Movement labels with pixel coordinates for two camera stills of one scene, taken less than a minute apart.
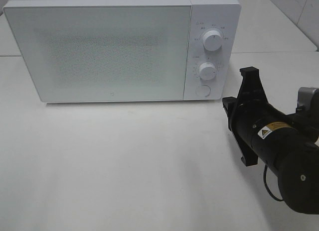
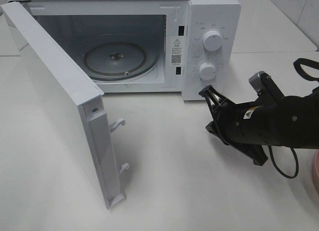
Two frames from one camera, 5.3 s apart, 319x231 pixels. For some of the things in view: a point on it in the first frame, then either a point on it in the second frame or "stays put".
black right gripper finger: (252, 93) → (210, 90)
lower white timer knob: (207, 71) stays put
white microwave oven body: (90, 47) stays put
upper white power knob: (212, 40) stays put
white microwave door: (100, 53) → (72, 104)
